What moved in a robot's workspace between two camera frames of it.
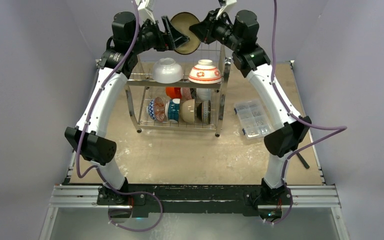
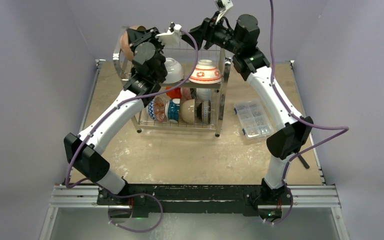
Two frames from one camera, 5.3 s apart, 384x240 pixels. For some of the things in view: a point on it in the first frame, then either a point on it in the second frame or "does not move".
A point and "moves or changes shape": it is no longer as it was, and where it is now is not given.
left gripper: [163, 43] -> [137, 37]
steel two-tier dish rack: [183, 89] does not move
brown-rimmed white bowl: [183, 20] moves or changes shape
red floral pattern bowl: [205, 73] does not move
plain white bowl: [166, 71] does not move
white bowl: [204, 94] does not move
